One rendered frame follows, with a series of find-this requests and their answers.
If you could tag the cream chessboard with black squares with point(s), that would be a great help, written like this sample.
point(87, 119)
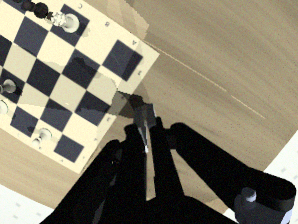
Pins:
point(73, 84)

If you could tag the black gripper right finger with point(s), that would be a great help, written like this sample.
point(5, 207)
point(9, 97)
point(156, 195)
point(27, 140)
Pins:
point(255, 197)

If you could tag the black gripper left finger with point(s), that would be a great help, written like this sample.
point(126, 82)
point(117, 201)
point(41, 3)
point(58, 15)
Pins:
point(84, 202)

